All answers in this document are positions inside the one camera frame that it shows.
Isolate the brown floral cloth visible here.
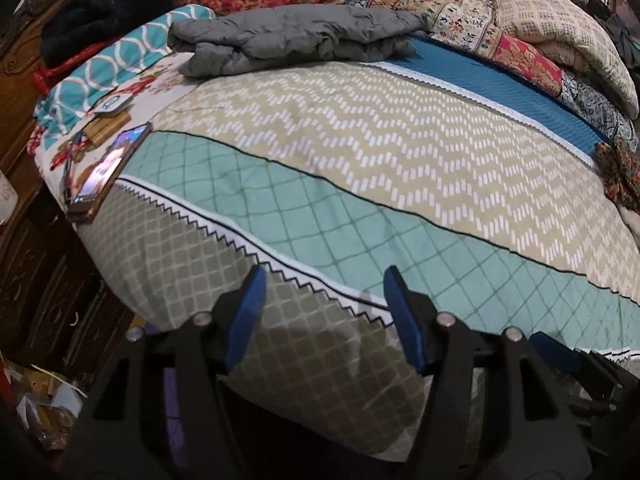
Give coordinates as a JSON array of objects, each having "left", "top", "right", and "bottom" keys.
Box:
[{"left": 595, "top": 137, "right": 640, "bottom": 208}]

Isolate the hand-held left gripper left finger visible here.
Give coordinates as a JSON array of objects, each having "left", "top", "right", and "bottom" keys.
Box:
[{"left": 75, "top": 264, "right": 268, "bottom": 480}]

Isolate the tan cardboard box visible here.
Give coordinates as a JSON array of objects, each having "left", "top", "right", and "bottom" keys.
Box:
[{"left": 82, "top": 110, "right": 133, "bottom": 143}]

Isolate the white container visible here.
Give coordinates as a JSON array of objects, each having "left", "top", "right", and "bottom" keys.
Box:
[{"left": 0, "top": 170, "right": 13, "bottom": 226}]

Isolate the zigzag patterned bedspread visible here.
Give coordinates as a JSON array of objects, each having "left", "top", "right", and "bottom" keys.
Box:
[{"left": 30, "top": 35, "right": 640, "bottom": 463}]

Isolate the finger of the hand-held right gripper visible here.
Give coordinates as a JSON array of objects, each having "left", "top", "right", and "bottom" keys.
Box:
[{"left": 529, "top": 331, "right": 601, "bottom": 381}]

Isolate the smartphone with lit screen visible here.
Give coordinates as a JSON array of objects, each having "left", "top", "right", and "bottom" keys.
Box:
[{"left": 65, "top": 121, "right": 153, "bottom": 223}]

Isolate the red cord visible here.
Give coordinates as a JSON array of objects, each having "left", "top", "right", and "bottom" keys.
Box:
[{"left": 32, "top": 45, "right": 108, "bottom": 93}]

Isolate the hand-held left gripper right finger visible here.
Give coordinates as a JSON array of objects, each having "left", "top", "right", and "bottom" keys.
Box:
[{"left": 382, "top": 265, "right": 593, "bottom": 480}]

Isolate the teal lattice print pillow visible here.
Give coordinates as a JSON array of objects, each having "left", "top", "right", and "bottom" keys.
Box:
[{"left": 35, "top": 4, "right": 218, "bottom": 136}]

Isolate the grey puffer jacket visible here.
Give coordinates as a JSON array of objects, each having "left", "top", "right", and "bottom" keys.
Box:
[{"left": 167, "top": 6, "right": 433, "bottom": 78}]

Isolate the floor clutter pile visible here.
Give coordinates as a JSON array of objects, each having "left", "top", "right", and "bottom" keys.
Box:
[{"left": 0, "top": 355, "right": 88, "bottom": 461}]

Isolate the floral patchwork quilt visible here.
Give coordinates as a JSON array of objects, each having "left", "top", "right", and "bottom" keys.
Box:
[{"left": 345, "top": 0, "right": 638, "bottom": 153}]

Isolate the small white device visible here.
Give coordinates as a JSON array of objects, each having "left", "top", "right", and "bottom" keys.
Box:
[{"left": 95, "top": 91, "right": 136, "bottom": 117}]

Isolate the dark clothes pile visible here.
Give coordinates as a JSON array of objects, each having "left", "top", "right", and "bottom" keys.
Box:
[{"left": 562, "top": 0, "right": 640, "bottom": 81}]

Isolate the dark wooden bedside cabinet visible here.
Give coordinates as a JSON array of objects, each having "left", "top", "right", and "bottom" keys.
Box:
[{"left": 0, "top": 125, "right": 151, "bottom": 381}]

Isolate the dark knit cloth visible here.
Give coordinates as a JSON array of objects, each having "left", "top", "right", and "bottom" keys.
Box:
[{"left": 40, "top": 0, "right": 173, "bottom": 63}]

